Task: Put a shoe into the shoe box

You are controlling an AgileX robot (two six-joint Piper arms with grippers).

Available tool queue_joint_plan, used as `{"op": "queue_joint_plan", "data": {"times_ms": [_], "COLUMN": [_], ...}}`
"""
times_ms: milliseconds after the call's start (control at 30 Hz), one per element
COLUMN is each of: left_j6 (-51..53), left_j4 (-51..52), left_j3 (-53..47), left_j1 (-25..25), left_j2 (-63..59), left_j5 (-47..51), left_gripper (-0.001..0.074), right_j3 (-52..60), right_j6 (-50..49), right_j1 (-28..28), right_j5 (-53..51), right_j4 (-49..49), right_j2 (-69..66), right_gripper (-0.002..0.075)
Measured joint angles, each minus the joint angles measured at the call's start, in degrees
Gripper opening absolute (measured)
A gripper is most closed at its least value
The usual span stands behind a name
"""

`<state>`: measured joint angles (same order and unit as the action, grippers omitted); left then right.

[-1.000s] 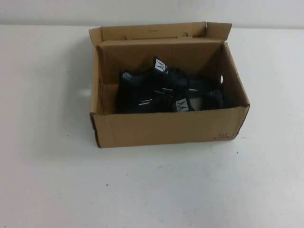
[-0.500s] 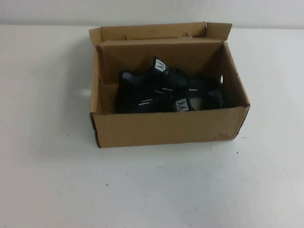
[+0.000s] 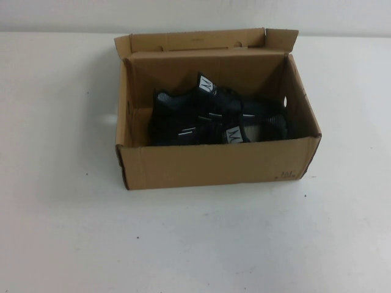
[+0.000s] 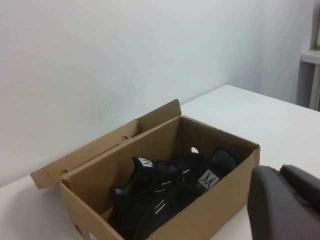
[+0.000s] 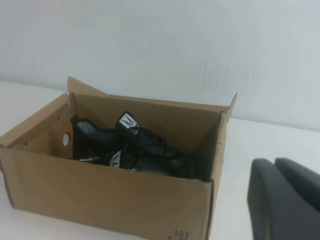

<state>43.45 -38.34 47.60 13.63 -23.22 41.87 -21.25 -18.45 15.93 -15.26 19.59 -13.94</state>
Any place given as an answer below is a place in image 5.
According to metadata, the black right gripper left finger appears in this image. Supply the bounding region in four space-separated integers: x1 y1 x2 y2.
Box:
246 158 320 240

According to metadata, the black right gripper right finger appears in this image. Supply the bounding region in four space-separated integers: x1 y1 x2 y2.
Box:
274 156 320 187

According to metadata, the black mesh sneaker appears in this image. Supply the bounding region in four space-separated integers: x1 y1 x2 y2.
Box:
69 111 187 162
74 149 214 184

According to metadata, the brown cardboard shoe box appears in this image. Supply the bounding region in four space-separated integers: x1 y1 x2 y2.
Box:
0 76 238 240

